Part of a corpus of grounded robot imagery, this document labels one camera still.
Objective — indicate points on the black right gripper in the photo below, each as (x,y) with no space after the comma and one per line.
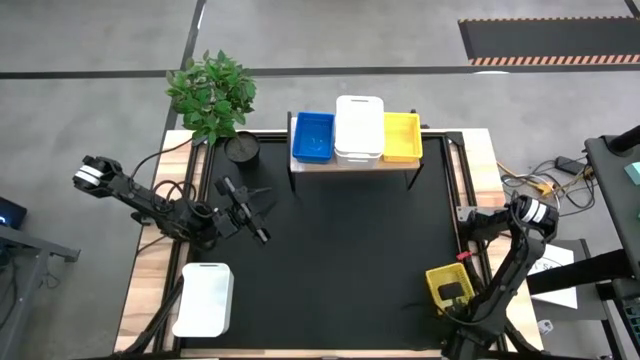
(451,291)

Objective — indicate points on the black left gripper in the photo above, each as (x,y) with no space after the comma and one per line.
(245,215)

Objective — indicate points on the blue solid plastic basket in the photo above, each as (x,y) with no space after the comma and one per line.
(313,137)

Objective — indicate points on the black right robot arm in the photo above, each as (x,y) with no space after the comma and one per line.
(505,280)

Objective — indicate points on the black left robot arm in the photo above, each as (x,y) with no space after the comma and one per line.
(140,197)

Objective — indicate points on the wooden shelf with black legs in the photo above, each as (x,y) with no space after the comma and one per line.
(315,167)

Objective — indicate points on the small red clip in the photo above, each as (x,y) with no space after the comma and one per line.
(463,255)

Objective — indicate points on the black table mat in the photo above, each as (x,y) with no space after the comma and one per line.
(340,240)

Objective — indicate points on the small white object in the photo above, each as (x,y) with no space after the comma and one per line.
(546,327)

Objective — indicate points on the white printed cardboard box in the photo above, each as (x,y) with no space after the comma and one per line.
(557,257)

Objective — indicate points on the green plant in black pot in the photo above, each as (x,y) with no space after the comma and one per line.
(212,95)

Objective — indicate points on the black metal beam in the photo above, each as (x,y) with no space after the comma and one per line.
(585,272)

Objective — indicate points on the black power adapter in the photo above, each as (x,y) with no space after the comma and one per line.
(568,165)

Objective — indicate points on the dark grey side table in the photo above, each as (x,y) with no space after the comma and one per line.
(617,200)

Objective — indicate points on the teal block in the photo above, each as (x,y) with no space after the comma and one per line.
(634,172)

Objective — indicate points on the black pole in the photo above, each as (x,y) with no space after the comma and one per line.
(625,140)

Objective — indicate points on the grey metal desk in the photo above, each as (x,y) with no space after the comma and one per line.
(30,245)

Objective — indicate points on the dark device with blue light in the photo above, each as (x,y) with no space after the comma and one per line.
(10,212)

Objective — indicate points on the black hazard-striped floor mat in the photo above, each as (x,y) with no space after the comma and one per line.
(545,37)

